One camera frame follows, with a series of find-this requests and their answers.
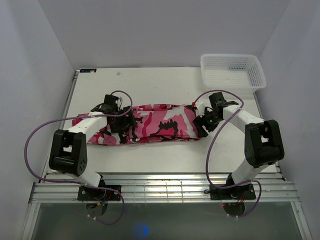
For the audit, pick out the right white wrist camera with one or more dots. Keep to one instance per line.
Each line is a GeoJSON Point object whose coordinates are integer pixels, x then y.
{"type": "Point", "coordinates": [199, 108]}

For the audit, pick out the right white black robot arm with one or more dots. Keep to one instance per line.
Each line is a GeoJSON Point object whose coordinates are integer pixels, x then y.
{"type": "Point", "coordinates": [263, 145]}

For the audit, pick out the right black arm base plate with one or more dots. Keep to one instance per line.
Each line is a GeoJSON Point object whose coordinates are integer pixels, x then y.
{"type": "Point", "coordinates": [243, 192]}

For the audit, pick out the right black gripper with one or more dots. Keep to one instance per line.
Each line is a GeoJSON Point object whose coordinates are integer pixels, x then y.
{"type": "Point", "coordinates": [199, 123]}

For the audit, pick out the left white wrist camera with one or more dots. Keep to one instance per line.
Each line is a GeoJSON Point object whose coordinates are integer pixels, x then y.
{"type": "Point", "coordinates": [119, 103]}

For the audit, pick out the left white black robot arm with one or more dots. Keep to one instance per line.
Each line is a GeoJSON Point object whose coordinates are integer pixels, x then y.
{"type": "Point", "coordinates": [69, 155]}

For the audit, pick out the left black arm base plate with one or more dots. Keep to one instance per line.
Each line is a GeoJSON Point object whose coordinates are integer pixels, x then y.
{"type": "Point", "coordinates": [107, 192]}

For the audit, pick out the small label sticker on table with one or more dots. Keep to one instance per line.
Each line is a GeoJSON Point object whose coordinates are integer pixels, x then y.
{"type": "Point", "coordinates": [88, 70]}

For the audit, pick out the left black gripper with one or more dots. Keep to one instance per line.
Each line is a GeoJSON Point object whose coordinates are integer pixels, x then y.
{"type": "Point", "coordinates": [127, 122]}

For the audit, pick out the pink camouflage trousers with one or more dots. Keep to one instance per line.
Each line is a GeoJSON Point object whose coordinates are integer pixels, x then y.
{"type": "Point", "coordinates": [154, 123]}

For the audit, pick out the aluminium frame rail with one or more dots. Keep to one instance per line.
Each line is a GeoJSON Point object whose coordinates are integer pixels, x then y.
{"type": "Point", "coordinates": [165, 188]}

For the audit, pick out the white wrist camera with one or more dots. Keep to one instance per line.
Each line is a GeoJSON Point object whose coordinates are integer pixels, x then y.
{"type": "Point", "coordinates": [119, 103]}
{"type": "Point", "coordinates": [199, 108]}

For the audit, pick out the white plastic mesh basket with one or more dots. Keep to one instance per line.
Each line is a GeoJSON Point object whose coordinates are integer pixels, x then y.
{"type": "Point", "coordinates": [237, 73]}

